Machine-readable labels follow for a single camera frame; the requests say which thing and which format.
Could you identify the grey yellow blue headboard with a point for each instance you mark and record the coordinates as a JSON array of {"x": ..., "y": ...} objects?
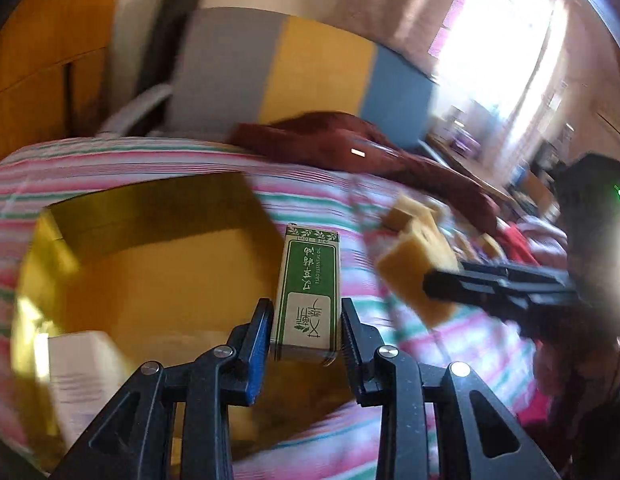
[{"x": 270, "y": 70}]

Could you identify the green and white small box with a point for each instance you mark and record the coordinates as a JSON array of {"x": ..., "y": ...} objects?
[{"x": 307, "y": 285}]

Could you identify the wooden background table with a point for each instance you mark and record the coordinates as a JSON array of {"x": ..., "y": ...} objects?
[{"x": 469, "y": 165}]

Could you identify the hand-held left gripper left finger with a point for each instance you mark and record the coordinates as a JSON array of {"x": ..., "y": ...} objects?
[{"x": 256, "y": 365}]

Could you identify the small yellow sponge block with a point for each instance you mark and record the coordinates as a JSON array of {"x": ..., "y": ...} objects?
[{"x": 488, "y": 246}]

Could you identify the white paper box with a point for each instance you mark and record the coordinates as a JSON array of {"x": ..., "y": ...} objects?
[{"x": 85, "y": 375}]

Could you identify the yellow sponge block with hole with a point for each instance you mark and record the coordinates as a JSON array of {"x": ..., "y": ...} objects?
[{"x": 412, "y": 265}]

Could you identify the black chair grey armrest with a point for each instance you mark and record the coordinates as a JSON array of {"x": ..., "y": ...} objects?
[{"x": 162, "y": 45}]

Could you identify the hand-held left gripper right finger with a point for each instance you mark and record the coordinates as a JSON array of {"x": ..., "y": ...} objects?
[{"x": 352, "y": 360}]

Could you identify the large yellow sponge block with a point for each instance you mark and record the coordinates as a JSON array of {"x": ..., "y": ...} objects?
[{"x": 402, "y": 212}]

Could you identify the dark red jacket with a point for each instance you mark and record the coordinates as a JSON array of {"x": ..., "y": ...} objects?
[{"x": 340, "y": 145}]

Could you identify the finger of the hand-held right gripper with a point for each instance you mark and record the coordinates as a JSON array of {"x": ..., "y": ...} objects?
[
  {"x": 509, "y": 271},
  {"x": 489, "y": 287}
]

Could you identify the wooden wardrobe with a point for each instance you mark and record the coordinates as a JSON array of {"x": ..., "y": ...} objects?
[{"x": 35, "y": 70}]

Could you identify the bright window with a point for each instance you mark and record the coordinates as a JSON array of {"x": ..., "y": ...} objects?
[{"x": 499, "y": 35}]

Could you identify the maroon gift box gold interior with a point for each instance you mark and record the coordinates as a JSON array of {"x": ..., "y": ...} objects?
[{"x": 155, "y": 270}]

